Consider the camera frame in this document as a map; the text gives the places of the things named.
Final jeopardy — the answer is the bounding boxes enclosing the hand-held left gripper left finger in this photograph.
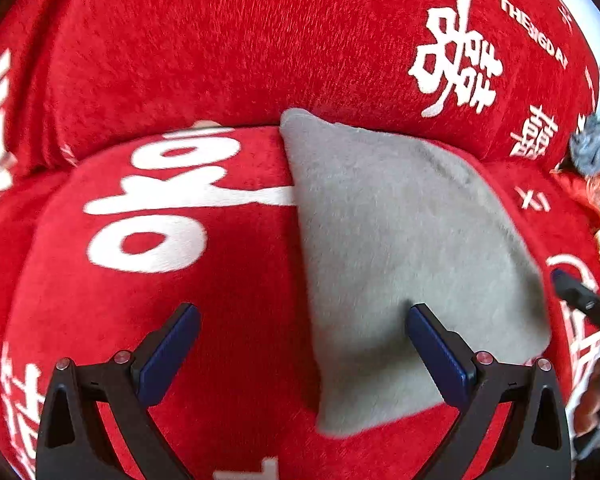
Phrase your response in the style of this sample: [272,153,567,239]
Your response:
[36,302,202,480]

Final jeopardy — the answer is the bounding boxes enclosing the person's right hand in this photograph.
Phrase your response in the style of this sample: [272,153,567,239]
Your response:
[572,355,600,437]

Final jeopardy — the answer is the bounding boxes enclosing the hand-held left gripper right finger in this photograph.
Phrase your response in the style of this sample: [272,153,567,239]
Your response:
[405,302,573,480]

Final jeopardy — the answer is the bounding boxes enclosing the blue-grey crumpled cloth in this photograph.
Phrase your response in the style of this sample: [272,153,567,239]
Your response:
[569,111,600,177]

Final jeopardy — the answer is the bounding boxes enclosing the red printed blanket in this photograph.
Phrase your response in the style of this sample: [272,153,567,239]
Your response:
[0,0,600,480]

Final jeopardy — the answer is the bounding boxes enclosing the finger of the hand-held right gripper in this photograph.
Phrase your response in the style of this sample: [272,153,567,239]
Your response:
[550,267,600,332]

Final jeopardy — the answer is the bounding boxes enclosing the grey small garment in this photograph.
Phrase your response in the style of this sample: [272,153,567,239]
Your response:
[279,107,553,436]

